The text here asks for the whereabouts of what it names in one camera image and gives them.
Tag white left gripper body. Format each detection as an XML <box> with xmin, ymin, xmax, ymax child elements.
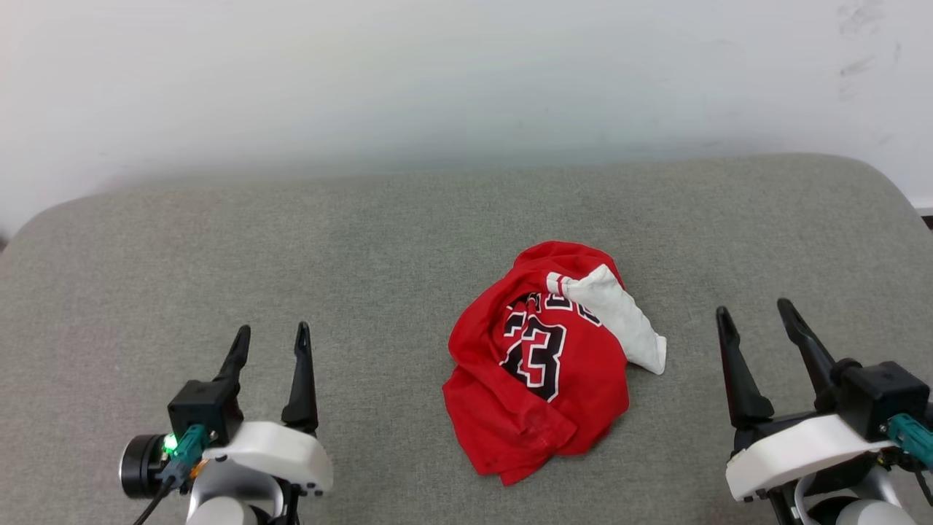
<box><xmin>120</xmin><ymin>420</ymin><xmax>335</xmax><ymax>505</ymax></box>

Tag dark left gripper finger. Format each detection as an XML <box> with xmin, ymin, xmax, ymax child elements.
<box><xmin>213</xmin><ymin>324</ymin><xmax>252</xmax><ymax>399</ymax></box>
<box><xmin>281</xmin><ymin>322</ymin><xmax>320</xmax><ymax>437</ymax></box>

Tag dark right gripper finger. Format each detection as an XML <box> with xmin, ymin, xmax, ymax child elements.
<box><xmin>716</xmin><ymin>306</ymin><xmax>776</xmax><ymax>430</ymax></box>
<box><xmin>776</xmin><ymin>297</ymin><xmax>840</xmax><ymax>411</ymax></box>

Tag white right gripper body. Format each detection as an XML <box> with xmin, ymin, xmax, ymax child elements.
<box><xmin>725</xmin><ymin>410</ymin><xmax>899</xmax><ymax>504</ymax></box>

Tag red basketball jersey number 23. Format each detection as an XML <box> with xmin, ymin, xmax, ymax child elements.
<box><xmin>442</xmin><ymin>241</ymin><xmax>668</xmax><ymax>486</ymax></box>

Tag grey fabric sofa seat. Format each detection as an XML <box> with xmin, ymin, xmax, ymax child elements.
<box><xmin>0</xmin><ymin>153</ymin><xmax>933</xmax><ymax>525</ymax></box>

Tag teal left cable connector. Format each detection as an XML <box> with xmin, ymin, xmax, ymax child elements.
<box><xmin>162</xmin><ymin>424</ymin><xmax>214</xmax><ymax>483</ymax></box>

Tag teal cable connector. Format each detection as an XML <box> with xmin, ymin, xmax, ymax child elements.
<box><xmin>162</xmin><ymin>424</ymin><xmax>214</xmax><ymax>483</ymax></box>
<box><xmin>885</xmin><ymin>413</ymin><xmax>933</xmax><ymax>469</ymax></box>

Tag teal right cable connector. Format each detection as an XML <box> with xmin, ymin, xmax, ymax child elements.
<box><xmin>885</xmin><ymin>413</ymin><xmax>933</xmax><ymax>469</ymax></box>

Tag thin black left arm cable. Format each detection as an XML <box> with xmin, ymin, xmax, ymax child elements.
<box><xmin>131</xmin><ymin>470</ymin><xmax>180</xmax><ymax>525</ymax></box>

